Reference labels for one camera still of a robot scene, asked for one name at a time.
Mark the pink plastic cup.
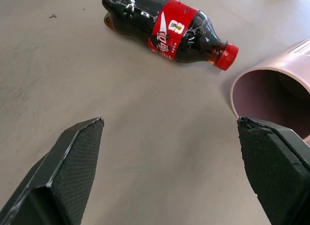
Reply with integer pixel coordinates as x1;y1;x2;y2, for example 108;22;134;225
230;39;310;146

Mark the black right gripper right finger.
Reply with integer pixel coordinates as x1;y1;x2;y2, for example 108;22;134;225
237;116;310;225

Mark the cola bottle with red label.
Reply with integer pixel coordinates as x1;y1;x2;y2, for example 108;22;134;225
101;0;240;71

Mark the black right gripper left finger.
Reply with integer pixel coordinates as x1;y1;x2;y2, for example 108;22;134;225
0;117;105;225

